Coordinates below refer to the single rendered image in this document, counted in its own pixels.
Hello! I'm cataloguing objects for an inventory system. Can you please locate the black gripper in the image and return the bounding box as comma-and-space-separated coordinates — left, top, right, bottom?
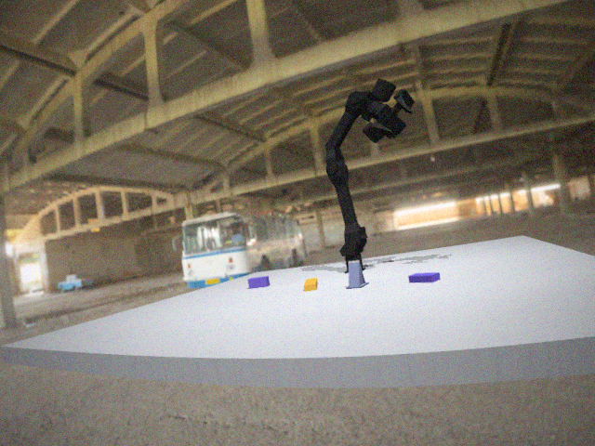
363, 89, 415, 143

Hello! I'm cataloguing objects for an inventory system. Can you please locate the purple rectangular block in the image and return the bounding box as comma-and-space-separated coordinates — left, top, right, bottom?
408, 272, 441, 283
248, 276, 270, 289

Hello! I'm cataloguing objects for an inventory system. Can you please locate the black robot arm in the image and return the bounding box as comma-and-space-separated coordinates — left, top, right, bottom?
325, 78, 406, 274

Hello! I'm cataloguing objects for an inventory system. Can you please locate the yellow bar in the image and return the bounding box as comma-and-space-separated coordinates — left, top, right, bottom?
304, 278, 318, 291

